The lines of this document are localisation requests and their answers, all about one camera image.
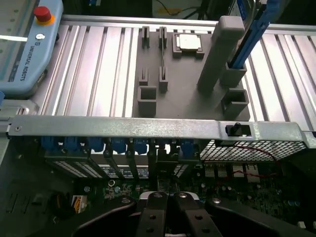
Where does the open black PC case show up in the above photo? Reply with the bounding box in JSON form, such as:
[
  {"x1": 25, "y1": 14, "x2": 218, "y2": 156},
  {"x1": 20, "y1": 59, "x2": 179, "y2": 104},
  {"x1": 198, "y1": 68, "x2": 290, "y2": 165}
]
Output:
[{"x1": 0, "y1": 98, "x2": 316, "y2": 237}]

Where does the green RAM stick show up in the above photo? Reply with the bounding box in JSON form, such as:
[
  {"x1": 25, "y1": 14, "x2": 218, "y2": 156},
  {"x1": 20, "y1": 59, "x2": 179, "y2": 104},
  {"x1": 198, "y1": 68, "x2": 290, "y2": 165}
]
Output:
[{"x1": 159, "y1": 27, "x2": 168, "y2": 82}]

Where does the red emergency stop button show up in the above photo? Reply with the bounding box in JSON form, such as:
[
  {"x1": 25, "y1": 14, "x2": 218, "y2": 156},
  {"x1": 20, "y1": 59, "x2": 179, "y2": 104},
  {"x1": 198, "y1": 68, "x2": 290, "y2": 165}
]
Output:
[{"x1": 33, "y1": 6, "x2": 55, "y2": 26}]

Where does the blue card retention clip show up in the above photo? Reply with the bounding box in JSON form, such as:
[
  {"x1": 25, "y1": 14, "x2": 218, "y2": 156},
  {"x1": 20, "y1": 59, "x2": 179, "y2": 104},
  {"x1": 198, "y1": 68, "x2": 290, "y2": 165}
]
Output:
[
  {"x1": 134, "y1": 138, "x2": 149, "y2": 154},
  {"x1": 87, "y1": 137, "x2": 107, "y2": 153},
  {"x1": 110, "y1": 137, "x2": 128, "y2": 154},
  {"x1": 40, "y1": 136, "x2": 60, "y2": 152},
  {"x1": 64, "y1": 137, "x2": 84, "y2": 153},
  {"x1": 179, "y1": 139, "x2": 195, "y2": 159}
]

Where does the green motherboard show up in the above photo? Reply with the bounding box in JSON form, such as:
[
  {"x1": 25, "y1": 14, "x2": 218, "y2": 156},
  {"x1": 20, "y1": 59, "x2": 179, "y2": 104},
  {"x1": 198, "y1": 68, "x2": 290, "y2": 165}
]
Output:
[{"x1": 81, "y1": 167, "x2": 316, "y2": 237}]

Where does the hard disk with blue caddy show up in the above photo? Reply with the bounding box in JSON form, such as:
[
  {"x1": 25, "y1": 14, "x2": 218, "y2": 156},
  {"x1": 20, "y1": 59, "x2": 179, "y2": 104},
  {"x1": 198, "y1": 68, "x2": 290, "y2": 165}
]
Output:
[{"x1": 231, "y1": 0, "x2": 292, "y2": 70}]

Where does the grey parts rack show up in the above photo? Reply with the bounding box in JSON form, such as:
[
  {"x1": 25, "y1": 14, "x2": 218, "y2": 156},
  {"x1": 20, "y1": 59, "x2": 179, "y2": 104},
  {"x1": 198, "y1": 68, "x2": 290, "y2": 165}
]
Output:
[{"x1": 132, "y1": 15, "x2": 251, "y2": 121}]

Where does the thin red fan wire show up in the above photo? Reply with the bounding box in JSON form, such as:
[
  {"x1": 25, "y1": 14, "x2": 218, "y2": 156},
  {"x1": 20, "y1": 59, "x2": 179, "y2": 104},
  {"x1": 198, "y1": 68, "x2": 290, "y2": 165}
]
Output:
[{"x1": 234, "y1": 145, "x2": 284, "y2": 179}]

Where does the silver CPU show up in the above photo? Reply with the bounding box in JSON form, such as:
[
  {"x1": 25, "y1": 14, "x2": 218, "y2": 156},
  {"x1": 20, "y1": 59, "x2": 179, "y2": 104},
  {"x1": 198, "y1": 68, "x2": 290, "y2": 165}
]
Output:
[{"x1": 178, "y1": 34, "x2": 202, "y2": 51}]

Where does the blue teach pendant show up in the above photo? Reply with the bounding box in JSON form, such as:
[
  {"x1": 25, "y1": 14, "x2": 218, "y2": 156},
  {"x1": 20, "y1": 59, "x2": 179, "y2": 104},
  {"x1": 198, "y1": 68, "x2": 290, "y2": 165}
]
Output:
[{"x1": 0, "y1": 0, "x2": 64, "y2": 99}]

